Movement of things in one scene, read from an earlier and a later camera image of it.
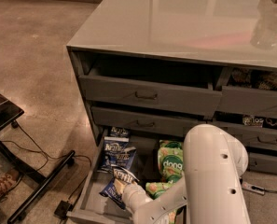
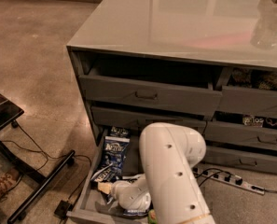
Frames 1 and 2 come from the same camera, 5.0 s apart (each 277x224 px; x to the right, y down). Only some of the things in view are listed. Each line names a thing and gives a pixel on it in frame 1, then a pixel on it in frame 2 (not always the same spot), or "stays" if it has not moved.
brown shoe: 3,184 stays
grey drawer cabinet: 164,59 stays
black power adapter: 62,208 stays
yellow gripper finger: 119,186 → 104,187
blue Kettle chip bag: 125,157 → 108,172
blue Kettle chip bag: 117,132 stays
